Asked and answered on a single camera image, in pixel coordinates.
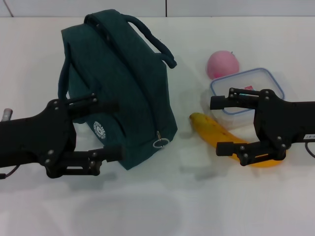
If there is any yellow banana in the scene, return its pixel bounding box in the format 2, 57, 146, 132
189, 112, 284, 168

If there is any clear blue-rimmed food container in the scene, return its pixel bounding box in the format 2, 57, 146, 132
209, 67, 285, 128

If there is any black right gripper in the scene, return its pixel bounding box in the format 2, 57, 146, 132
210, 87, 315, 167

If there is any dark left arm cable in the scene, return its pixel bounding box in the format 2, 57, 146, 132
0, 165, 19, 179

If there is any pink peach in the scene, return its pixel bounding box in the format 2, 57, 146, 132
206, 50, 240, 80

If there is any dark teal insulated lunch bag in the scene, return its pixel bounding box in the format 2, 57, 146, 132
58, 9, 178, 171

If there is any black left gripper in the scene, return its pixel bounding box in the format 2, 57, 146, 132
0, 92, 124, 179

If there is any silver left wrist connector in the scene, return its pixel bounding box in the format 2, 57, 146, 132
1, 107, 13, 122

